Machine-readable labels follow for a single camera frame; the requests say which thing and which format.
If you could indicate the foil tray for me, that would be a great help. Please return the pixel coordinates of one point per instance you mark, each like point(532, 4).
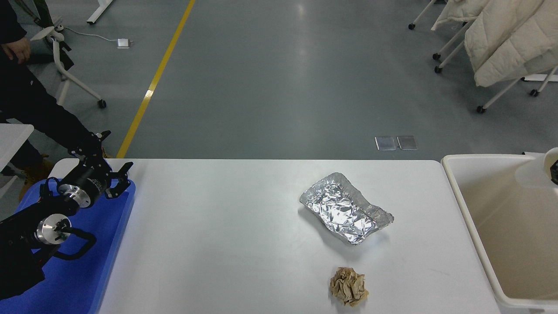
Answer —
point(344, 209)

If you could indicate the large pale plastic bin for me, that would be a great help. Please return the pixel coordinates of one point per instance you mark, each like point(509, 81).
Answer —
point(501, 226)

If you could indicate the blue plastic tray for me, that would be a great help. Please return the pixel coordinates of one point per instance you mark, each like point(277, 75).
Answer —
point(78, 283)

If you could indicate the person's left hand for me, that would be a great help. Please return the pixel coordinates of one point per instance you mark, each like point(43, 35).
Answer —
point(19, 50)

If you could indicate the small white side table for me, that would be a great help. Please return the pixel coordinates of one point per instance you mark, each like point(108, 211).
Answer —
point(13, 137)

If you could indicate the white floor base bar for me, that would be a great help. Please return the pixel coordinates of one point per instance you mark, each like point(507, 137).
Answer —
point(540, 78)

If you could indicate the white desk leg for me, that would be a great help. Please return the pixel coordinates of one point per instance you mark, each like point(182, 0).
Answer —
point(99, 11)

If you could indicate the white power adapter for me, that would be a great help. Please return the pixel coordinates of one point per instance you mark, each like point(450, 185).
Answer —
point(123, 43)

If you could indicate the white wheeled chair frame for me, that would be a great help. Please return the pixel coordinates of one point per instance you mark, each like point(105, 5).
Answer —
point(449, 44)
point(501, 93)
point(420, 15)

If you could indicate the cream padded jacket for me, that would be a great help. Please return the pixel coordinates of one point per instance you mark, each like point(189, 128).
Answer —
point(457, 11)
point(523, 52)
point(492, 30)

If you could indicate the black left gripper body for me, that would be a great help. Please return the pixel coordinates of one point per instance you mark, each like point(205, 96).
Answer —
point(89, 179)

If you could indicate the grey chair with white frame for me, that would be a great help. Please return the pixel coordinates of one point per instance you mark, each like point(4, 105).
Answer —
point(56, 54)

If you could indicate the white paper cup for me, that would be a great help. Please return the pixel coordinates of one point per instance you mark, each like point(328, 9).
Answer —
point(532, 174)

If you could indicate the person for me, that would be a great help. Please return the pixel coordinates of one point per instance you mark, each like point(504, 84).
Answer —
point(26, 100)

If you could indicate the dark green garment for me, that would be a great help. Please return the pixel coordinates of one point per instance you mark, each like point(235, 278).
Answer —
point(43, 11)

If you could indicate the white flat board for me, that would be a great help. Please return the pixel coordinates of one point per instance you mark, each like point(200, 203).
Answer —
point(529, 154)

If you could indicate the tan paper ball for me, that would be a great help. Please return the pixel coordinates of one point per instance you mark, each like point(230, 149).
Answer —
point(348, 286)

